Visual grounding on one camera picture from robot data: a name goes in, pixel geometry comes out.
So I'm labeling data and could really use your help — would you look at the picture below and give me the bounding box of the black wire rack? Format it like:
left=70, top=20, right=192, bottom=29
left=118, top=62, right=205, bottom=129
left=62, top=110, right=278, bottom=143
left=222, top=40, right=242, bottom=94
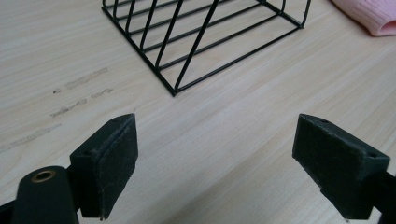
left=101, top=0, right=312, bottom=98

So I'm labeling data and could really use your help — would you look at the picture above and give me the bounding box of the pink knitted cloth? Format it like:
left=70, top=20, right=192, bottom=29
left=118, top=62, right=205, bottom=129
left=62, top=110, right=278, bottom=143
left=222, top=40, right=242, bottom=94
left=330, top=0, right=396, bottom=37

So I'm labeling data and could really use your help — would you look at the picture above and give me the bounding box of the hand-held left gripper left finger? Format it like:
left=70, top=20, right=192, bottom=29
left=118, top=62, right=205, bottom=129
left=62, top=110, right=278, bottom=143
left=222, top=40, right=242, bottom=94
left=69, top=113, right=139, bottom=220

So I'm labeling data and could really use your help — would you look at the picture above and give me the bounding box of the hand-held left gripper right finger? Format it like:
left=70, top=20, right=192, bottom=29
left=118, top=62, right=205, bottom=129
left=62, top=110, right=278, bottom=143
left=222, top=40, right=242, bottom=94
left=291, top=113, right=391, bottom=220

